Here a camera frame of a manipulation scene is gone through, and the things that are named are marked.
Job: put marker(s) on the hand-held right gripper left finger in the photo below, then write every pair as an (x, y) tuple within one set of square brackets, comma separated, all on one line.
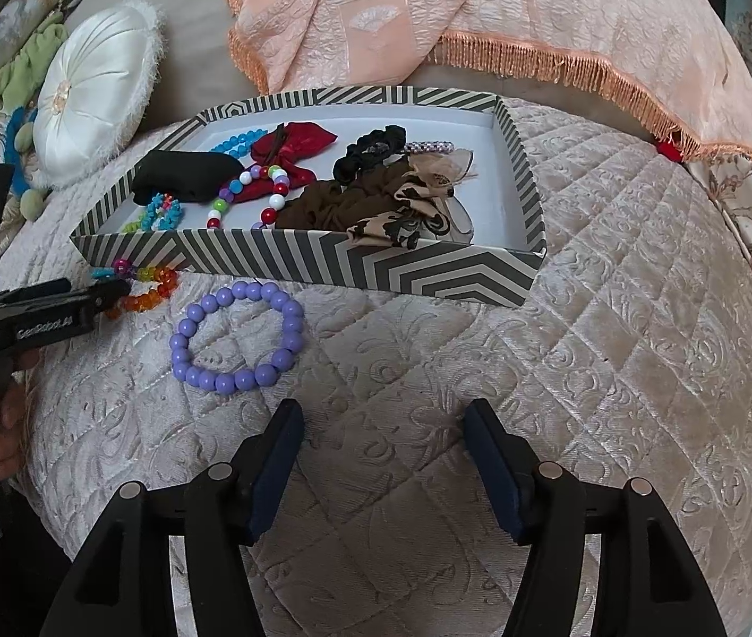
[(276, 471)]

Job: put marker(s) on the small red object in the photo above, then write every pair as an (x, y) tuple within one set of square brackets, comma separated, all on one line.
[(669, 151)]

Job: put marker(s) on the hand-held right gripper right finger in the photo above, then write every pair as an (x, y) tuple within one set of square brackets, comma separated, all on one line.
[(494, 471)]

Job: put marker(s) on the blue plush tieback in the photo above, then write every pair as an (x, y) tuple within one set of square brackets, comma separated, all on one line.
[(17, 146)]

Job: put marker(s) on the red satin bow clip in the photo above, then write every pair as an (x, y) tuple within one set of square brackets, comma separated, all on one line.
[(303, 136)]

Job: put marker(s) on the black scrunchie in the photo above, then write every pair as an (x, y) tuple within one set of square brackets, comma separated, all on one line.
[(356, 152)]

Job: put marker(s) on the beige sofa backrest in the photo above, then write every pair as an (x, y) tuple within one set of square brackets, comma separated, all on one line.
[(197, 46)]

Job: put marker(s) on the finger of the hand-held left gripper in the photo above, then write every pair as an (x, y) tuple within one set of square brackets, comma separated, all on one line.
[(107, 293), (31, 293)]

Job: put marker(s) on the green plush toy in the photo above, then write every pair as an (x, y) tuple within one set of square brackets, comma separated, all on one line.
[(27, 66)]

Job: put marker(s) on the peach fringed blanket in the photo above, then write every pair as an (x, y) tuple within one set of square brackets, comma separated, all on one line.
[(548, 13)]

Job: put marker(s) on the brown scrunchie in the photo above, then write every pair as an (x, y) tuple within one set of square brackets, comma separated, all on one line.
[(329, 202)]

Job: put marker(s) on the beige patterned bow clip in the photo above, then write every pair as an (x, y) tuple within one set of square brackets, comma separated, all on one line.
[(402, 219)]

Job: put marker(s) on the grey white striped box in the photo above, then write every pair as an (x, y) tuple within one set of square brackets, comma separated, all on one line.
[(416, 272)]

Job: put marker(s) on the black cloth pouch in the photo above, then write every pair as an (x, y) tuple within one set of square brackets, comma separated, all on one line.
[(183, 176)]

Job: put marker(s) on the white round satin cushion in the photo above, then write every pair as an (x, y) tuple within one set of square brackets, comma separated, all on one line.
[(90, 99)]

